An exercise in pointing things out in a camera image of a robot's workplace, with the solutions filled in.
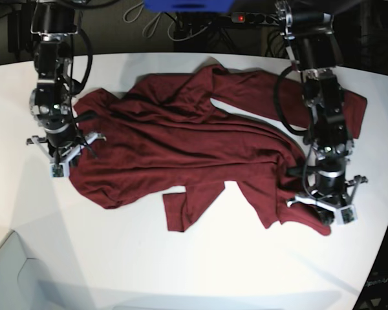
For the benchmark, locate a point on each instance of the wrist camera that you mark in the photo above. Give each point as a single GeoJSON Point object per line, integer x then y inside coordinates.
{"type": "Point", "coordinates": [60, 170]}
{"type": "Point", "coordinates": [345, 214]}

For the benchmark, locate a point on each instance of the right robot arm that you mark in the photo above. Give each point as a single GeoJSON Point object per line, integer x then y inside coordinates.
{"type": "Point", "coordinates": [56, 23]}

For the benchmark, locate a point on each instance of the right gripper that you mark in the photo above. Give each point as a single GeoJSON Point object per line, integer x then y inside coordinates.
{"type": "Point", "coordinates": [65, 144]}

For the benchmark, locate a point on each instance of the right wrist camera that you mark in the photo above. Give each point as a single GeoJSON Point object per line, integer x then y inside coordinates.
{"type": "Point", "coordinates": [60, 170]}

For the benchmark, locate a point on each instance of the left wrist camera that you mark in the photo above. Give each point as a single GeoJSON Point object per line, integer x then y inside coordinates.
{"type": "Point", "coordinates": [345, 214]}

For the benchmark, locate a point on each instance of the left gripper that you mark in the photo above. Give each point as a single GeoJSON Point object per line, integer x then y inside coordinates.
{"type": "Point", "coordinates": [325, 189]}

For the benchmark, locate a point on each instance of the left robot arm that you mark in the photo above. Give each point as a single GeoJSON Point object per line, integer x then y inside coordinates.
{"type": "Point", "coordinates": [314, 52]}

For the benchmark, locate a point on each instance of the blue box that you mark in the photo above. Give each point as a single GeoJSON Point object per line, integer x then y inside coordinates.
{"type": "Point", "coordinates": [188, 5]}

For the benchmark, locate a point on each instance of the black power strip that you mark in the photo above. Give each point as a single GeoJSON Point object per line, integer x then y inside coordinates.
{"type": "Point", "coordinates": [249, 18]}

